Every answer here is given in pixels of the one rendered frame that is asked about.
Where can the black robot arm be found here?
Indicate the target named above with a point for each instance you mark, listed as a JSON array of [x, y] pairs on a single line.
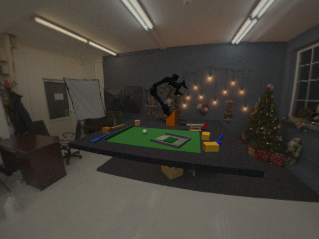
[[153, 92]]

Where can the yellow rectangular block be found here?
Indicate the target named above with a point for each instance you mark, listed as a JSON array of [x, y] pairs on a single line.
[[205, 136], [210, 146]]

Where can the green rectangular mat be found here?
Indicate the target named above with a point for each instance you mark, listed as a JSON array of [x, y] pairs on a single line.
[[135, 136]]

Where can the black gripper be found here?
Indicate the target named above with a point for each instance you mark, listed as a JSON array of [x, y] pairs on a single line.
[[177, 86]]

